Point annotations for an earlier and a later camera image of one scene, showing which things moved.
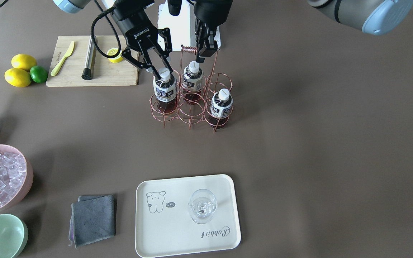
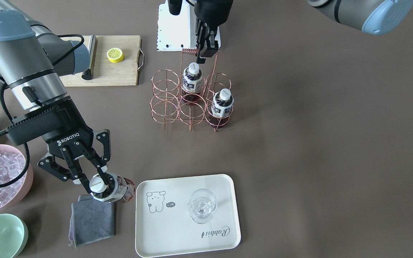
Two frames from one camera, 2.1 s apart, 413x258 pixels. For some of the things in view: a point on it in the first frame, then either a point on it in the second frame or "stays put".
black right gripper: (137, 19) → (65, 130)
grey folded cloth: (93, 218) stays put
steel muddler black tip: (86, 72) stays put
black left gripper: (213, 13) stays put
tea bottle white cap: (164, 73) → (97, 185)
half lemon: (113, 51) stays put
